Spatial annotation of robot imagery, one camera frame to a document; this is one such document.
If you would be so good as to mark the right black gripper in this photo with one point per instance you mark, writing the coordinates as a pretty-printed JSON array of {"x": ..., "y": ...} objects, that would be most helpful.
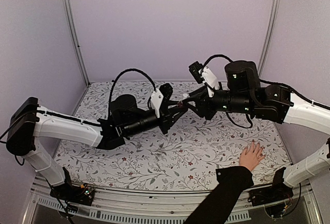
[{"x": 203, "y": 109}]

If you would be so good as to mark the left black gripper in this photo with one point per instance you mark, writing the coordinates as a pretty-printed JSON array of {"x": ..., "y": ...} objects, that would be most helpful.
[{"x": 166, "y": 114}]

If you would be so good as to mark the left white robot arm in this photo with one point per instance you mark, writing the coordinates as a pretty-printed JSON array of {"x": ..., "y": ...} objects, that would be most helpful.
[{"x": 125, "y": 120}]

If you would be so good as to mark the black sleeved forearm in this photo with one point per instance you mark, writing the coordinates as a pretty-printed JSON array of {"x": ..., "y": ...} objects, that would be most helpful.
[{"x": 218, "y": 205}]

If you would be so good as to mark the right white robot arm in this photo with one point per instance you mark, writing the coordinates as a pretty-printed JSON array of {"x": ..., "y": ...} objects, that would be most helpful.
[{"x": 277, "y": 102}]

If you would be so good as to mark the person's bare hand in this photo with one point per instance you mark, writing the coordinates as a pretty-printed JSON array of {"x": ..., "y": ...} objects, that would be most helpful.
[{"x": 251, "y": 156}]

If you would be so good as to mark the floral patterned table mat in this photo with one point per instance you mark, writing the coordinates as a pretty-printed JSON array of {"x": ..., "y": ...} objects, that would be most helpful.
[{"x": 184, "y": 159}]

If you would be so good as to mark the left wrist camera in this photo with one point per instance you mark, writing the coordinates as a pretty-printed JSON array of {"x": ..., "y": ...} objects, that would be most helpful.
[{"x": 160, "y": 99}]

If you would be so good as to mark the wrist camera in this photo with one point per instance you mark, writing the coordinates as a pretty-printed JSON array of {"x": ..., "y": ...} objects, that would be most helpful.
[
  {"x": 160, "y": 99},
  {"x": 203, "y": 75}
]

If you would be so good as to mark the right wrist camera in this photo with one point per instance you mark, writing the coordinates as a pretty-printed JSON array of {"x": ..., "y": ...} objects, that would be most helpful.
[{"x": 203, "y": 75}]

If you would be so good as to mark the front aluminium rail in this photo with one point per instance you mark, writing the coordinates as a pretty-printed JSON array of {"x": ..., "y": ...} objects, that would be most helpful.
[{"x": 115, "y": 205}]

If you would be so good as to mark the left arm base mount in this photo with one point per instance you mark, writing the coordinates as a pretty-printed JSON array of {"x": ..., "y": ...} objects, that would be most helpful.
[{"x": 82, "y": 194}]

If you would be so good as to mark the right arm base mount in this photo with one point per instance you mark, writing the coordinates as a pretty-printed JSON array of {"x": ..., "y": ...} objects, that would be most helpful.
[{"x": 276, "y": 192}]

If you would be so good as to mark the right aluminium frame post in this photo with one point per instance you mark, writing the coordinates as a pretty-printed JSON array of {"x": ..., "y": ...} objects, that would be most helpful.
[{"x": 268, "y": 38}]

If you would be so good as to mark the aluminium frame post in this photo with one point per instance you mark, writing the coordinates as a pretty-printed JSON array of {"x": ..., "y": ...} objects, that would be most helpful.
[
  {"x": 74, "y": 37},
  {"x": 268, "y": 38}
]

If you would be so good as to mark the left aluminium frame post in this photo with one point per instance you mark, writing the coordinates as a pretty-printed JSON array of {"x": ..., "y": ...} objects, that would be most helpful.
[{"x": 74, "y": 37}]

